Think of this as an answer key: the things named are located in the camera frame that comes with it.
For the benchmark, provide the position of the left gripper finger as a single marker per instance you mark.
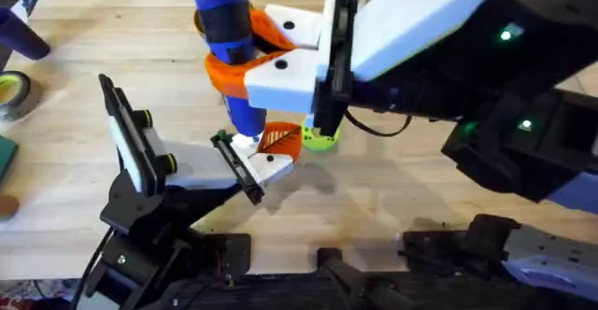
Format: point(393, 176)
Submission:
point(275, 160)
point(280, 130)

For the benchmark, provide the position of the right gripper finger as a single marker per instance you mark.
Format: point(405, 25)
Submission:
point(299, 27)
point(285, 83)

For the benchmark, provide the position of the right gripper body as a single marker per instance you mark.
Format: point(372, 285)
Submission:
point(411, 25)

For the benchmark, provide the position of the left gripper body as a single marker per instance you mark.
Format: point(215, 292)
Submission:
point(201, 165)

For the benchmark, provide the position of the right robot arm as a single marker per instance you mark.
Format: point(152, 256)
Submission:
point(537, 151)

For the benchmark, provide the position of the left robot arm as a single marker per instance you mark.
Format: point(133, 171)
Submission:
point(140, 272)

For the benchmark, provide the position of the green disc with holes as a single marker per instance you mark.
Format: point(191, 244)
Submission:
point(320, 143)

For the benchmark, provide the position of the green board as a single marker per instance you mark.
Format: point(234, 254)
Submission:
point(5, 158)

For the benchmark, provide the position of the brown round object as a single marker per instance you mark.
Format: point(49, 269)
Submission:
point(7, 206)

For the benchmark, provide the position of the roll of tape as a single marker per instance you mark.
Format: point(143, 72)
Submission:
point(11, 95)

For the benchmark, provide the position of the dark blue cup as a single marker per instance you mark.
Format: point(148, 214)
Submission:
point(21, 37)

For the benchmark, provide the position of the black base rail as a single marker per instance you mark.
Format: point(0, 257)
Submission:
point(289, 291)

